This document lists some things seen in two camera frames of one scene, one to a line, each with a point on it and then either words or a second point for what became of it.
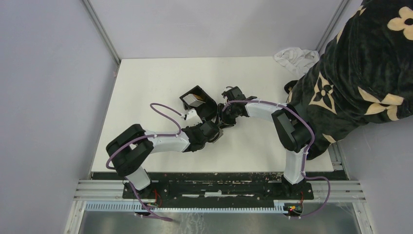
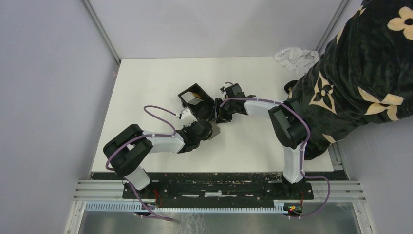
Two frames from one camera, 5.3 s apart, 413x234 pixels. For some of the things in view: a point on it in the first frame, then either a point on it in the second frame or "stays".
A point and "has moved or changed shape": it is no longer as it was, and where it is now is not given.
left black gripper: [192, 128] stays
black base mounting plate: [219, 186] stays
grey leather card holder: [220, 134] has moved or changed shape
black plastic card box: [208, 109] stays
